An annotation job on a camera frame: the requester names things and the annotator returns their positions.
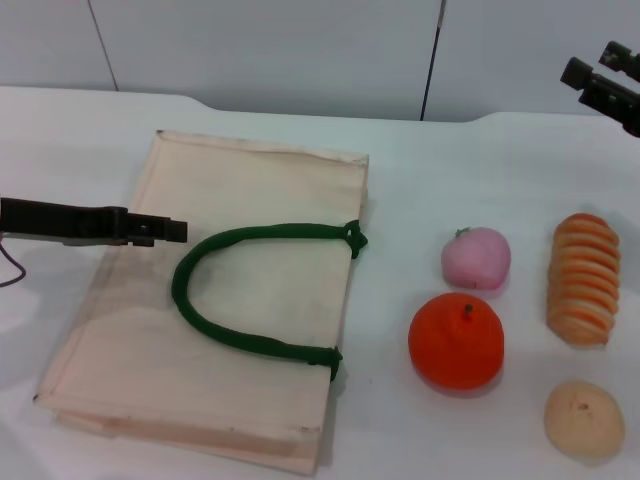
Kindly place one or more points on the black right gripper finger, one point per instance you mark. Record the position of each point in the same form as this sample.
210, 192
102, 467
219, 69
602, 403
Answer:
622, 59
607, 97

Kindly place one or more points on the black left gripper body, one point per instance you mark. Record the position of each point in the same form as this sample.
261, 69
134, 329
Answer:
55, 222

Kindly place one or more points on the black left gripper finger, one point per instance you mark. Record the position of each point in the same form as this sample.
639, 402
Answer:
160, 229
137, 242

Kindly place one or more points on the orange fruit with stem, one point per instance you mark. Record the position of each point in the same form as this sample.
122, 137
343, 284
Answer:
452, 345

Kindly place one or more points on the orange striped bread loaf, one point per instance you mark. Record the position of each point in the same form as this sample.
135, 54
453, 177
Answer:
582, 280

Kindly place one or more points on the pink peach toy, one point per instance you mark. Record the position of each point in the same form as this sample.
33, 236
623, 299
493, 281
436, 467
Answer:
477, 260

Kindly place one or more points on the round beige bun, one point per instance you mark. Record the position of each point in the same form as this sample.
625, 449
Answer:
582, 420

